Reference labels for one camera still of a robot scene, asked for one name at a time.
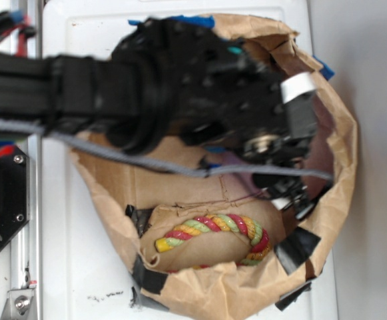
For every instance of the metal corner bracket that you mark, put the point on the metal corner bracket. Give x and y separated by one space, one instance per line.
20 305

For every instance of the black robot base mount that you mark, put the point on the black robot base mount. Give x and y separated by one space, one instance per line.
13 193

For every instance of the brown paper bag bin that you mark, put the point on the brown paper bag bin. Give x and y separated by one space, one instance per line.
203 278

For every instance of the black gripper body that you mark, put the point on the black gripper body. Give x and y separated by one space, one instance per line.
231 99

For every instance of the aluminium extrusion rail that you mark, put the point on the aluminium extrusion rail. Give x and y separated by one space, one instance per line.
26 259

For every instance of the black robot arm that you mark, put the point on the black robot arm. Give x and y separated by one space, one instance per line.
168 77

